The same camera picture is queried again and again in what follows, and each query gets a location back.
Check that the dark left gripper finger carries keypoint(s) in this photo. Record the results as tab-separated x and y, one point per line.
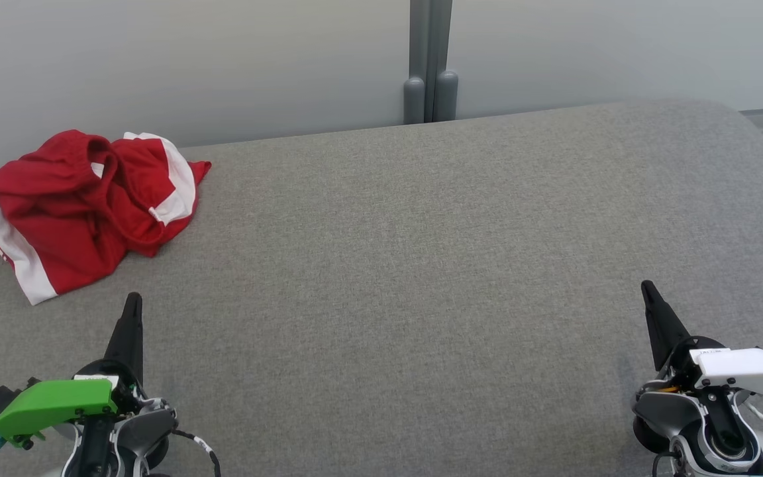
138	351
123	351

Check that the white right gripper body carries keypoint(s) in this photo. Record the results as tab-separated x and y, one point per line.
746	368

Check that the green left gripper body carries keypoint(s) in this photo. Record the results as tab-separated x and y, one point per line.
57	401

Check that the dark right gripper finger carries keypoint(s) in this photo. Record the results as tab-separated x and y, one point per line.
656	338
674	334

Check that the red shorts with white stripe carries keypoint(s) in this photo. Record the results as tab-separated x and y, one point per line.
44	218

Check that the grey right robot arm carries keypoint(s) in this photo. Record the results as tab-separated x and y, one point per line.
719	430

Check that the grey partition post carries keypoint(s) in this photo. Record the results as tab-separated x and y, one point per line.
430	59

